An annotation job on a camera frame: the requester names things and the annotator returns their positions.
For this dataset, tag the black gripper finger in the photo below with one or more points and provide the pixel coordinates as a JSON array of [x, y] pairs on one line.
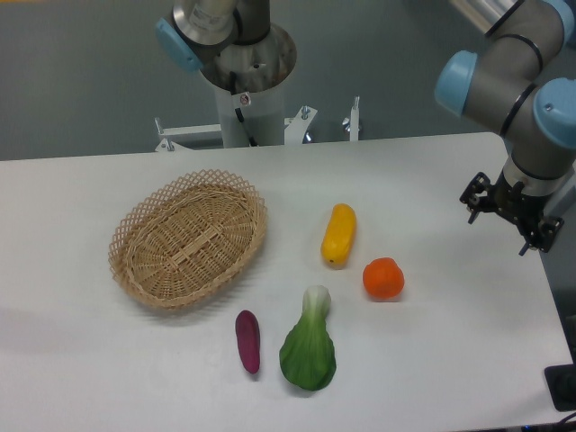
[[477, 197], [540, 233]]

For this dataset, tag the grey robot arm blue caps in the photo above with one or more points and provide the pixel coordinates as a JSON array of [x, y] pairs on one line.
[[497, 89]]

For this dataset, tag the black device at table edge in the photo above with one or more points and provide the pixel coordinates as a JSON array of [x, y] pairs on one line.
[[560, 380]]

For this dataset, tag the orange fruit toy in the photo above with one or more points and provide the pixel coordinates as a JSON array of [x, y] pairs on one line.
[[383, 279]]

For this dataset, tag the yellow corn toy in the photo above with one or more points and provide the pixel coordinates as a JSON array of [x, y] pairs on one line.
[[339, 236]]

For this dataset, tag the purple eggplant toy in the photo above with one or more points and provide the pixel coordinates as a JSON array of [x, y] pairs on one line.
[[248, 341]]

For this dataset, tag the woven wicker oval basket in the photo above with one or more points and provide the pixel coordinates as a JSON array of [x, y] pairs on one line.
[[188, 239]]

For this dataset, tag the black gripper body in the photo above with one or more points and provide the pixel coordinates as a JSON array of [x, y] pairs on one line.
[[510, 203]]

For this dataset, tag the green bok choy toy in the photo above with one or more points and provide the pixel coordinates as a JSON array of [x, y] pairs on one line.
[[307, 357]]

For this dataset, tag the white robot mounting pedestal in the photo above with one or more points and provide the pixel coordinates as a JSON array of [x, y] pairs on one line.
[[251, 78]]

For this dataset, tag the white metal table frame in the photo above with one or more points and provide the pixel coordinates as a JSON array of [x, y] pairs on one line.
[[240, 131]]

